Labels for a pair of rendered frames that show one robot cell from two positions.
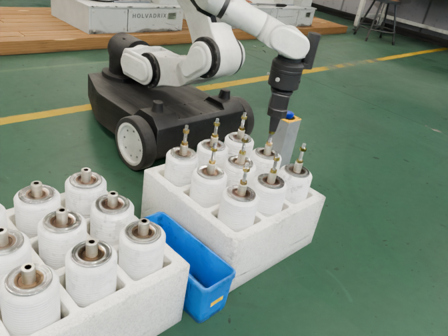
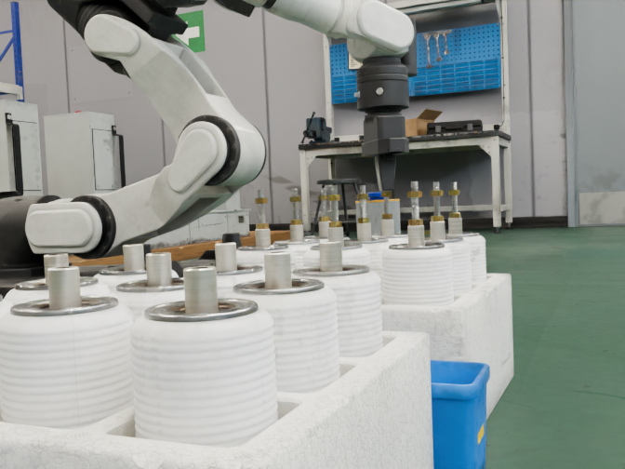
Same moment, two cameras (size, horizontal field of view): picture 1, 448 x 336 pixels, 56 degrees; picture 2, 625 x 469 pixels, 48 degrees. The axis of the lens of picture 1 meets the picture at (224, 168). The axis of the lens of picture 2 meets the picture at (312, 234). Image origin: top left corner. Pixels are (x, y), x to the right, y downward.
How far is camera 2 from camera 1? 0.61 m
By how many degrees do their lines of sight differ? 31
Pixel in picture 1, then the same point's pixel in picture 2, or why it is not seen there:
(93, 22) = not seen: outside the picture
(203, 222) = not seen: hidden behind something
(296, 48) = (397, 31)
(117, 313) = (376, 409)
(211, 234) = not seen: hidden behind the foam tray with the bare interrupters
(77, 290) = (282, 365)
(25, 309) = (236, 351)
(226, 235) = (433, 312)
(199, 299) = (458, 422)
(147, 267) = (371, 332)
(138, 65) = (69, 218)
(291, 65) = (394, 63)
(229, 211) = (415, 274)
